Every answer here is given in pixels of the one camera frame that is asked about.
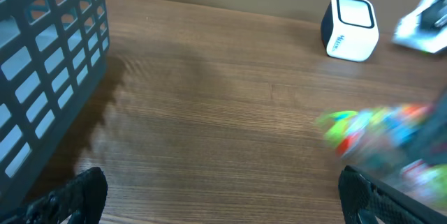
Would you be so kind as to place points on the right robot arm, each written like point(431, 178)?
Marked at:
point(424, 29)

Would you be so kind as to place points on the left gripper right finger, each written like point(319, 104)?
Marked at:
point(367, 200)

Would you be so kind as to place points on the grey plastic mesh basket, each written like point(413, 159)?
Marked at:
point(52, 58)

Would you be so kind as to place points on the green Haribo candy bag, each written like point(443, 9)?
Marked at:
point(376, 140)

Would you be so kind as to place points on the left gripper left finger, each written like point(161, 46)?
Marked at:
point(81, 200)

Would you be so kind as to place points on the white barcode scanner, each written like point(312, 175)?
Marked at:
point(349, 30)

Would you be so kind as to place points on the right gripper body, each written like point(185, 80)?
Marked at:
point(429, 143)

